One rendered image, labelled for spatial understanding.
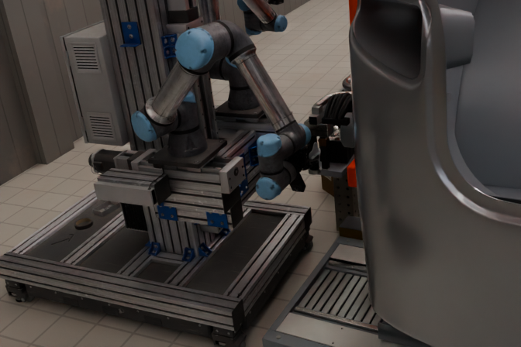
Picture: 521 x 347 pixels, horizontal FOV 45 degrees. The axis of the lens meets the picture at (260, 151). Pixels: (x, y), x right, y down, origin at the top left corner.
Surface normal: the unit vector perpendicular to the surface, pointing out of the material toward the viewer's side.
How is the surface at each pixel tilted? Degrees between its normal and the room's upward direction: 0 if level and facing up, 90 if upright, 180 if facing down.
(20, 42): 90
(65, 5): 90
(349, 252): 0
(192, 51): 85
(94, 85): 90
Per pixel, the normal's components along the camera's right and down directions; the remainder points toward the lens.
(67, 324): -0.11, -0.91
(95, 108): -0.42, 0.40
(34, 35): 0.90, 0.08
